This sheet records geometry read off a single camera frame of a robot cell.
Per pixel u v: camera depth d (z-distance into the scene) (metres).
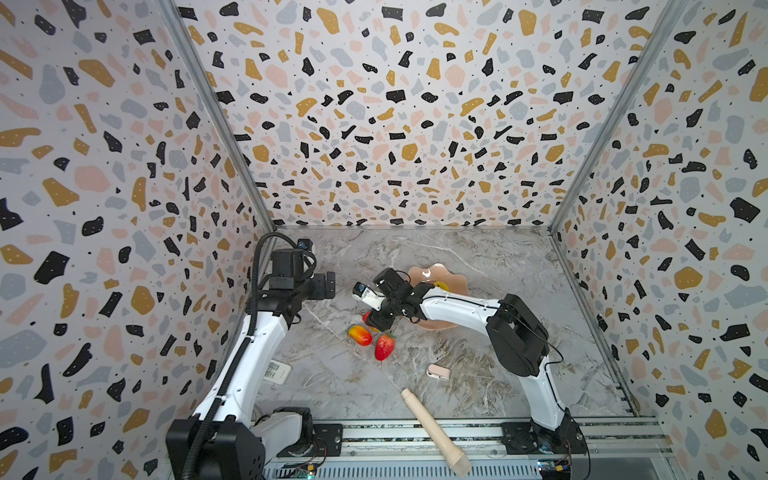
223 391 0.41
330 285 0.73
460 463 0.68
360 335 0.89
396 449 0.73
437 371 0.83
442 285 0.97
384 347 0.86
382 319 0.81
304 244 0.70
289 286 0.59
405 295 0.72
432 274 1.03
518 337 0.52
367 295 0.82
